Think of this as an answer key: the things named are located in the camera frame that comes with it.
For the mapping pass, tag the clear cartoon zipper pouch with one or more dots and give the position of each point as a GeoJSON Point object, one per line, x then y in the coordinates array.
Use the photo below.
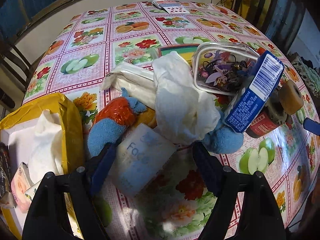
{"type": "Point", "coordinates": [222, 67]}

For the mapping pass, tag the yellow taped foam box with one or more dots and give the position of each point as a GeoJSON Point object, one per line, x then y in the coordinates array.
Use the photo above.
{"type": "Point", "coordinates": [17, 132]}

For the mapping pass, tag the black tissue pack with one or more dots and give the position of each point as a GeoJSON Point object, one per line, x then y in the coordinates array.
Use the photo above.
{"type": "Point", "coordinates": [5, 170]}

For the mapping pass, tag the blue tissue box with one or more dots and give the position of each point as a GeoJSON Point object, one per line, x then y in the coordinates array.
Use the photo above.
{"type": "Point", "coordinates": [252, 96]}

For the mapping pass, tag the brown tape roll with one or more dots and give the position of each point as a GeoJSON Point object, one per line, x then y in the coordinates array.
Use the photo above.
{"type": "Point", "coordinates": [290, 97]}

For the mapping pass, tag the white plastic wipes pack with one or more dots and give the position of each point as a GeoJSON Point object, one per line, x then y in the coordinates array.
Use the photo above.
{"type": "Point", "coordinates": [136, 80]}

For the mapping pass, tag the white face towel pack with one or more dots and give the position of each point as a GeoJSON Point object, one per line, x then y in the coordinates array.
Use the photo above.
{"type": "Point", "coordinates": [139, 158]}

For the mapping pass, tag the white tissue cloth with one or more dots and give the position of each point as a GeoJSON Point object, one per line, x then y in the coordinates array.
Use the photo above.
{"type": "Point", "coordinates": [184, 114]}

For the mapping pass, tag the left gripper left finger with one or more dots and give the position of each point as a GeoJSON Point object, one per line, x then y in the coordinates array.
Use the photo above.
{"type": "Point", "coordinates": [47, 216]}

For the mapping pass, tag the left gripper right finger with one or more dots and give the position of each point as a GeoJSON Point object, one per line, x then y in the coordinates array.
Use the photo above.
{"type": "Point", "coordinates": [260, 217]}

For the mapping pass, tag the dark wooden chair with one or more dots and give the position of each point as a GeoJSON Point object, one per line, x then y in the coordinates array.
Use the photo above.
{"type": "Point", "coordinates": [16, 72]}

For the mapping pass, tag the pink floral tissue pack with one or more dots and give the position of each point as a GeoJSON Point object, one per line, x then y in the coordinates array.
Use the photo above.
{"type": "Point", "coordinates": [20, 183]}

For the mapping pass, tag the playing cards pile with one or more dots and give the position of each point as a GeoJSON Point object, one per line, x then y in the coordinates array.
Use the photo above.
{"type": "Point", "coordinates": [170, 6]}

